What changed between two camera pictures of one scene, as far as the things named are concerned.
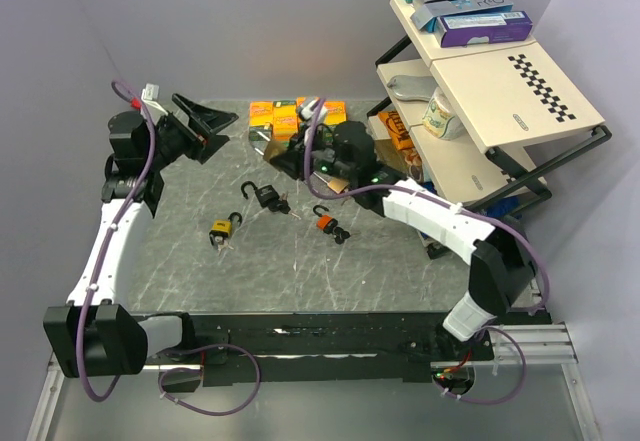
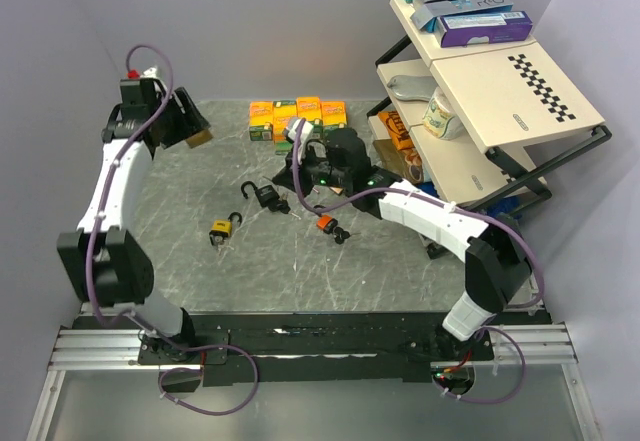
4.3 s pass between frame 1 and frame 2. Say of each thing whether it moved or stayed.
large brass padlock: moved
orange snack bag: stayed
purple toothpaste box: stayed
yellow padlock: stayed
